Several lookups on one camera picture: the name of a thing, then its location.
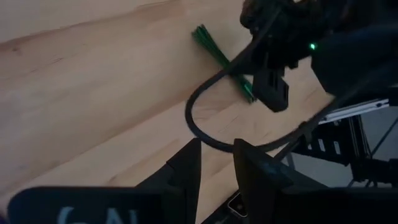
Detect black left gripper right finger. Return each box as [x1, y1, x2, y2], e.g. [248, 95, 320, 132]
[233, 139, 324, 224]

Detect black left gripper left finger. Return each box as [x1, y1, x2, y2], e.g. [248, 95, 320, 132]
[136, 138, 203, 224]

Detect green braided USB-C cable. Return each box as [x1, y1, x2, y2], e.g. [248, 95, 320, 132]
[191, 24, 257, 104]

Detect silver aluminium bar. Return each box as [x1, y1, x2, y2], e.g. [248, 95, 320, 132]
[318, 98, 390, 125]

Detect black camera cable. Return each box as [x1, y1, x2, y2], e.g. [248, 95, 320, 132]
[185, 6, 340, 154]

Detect black aluminium table frame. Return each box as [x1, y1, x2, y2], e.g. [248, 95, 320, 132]
[279, 105, 398, 187]

